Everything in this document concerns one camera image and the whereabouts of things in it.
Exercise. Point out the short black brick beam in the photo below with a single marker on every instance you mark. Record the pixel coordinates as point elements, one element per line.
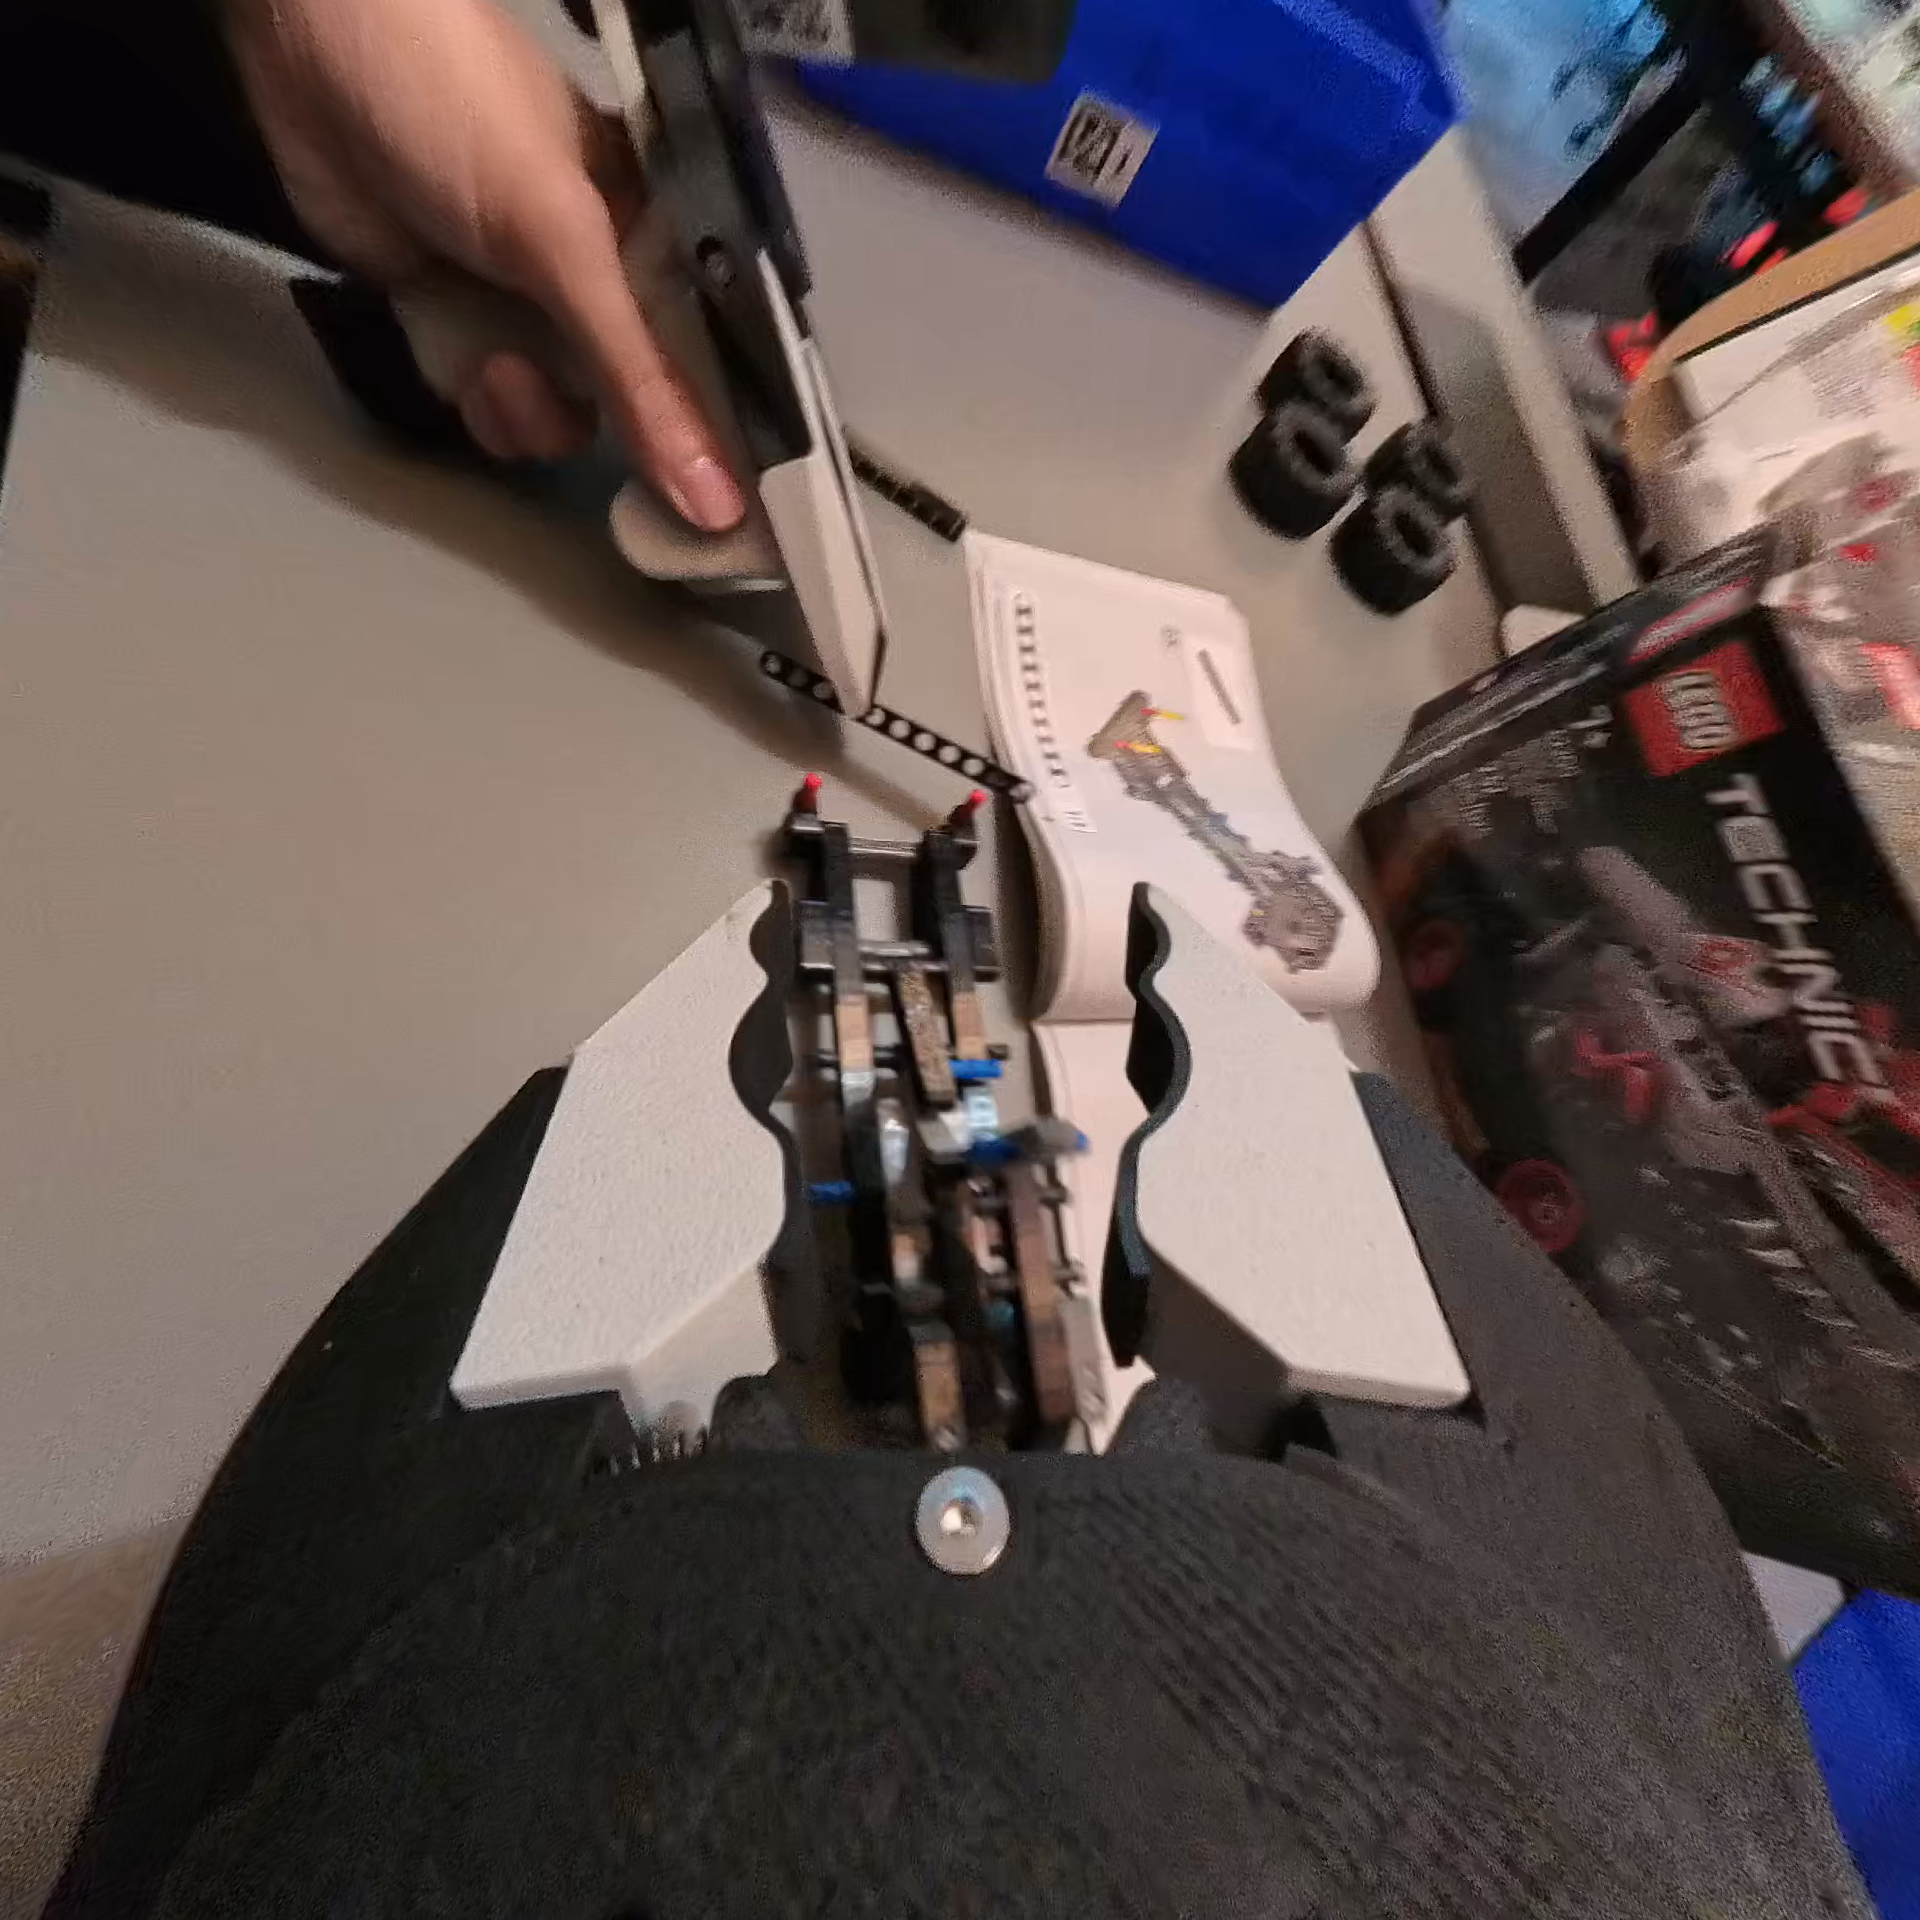
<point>909,493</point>

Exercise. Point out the pale printed toy box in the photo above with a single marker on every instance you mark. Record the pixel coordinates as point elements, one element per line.
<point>1800,452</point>

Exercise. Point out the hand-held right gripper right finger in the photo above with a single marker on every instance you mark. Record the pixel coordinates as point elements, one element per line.
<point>1290,1201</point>

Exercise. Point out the long black brick beam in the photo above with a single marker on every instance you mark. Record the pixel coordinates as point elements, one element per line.
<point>930,734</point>

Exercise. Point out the white instruction booklet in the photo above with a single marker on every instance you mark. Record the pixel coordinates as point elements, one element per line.
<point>1142,661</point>

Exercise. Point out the dark toy set box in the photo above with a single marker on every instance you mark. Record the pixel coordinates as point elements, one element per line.
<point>1650,1049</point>

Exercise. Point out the person's left hand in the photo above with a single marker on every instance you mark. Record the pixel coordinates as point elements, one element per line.
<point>421,150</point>

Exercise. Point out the black toy brick chassis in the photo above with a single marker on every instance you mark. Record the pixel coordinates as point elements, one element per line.
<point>902,1020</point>

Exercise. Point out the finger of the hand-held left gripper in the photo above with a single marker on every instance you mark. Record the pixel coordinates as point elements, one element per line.
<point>833,570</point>

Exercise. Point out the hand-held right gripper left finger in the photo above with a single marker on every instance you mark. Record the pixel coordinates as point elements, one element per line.
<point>629,1201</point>

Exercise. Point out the black toy tire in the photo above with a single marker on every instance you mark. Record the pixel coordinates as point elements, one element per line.
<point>1290,473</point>
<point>1313,383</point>
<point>1395,546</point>
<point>1425,464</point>

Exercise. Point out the dark printed box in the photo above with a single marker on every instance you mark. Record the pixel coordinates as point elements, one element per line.
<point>1695,194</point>

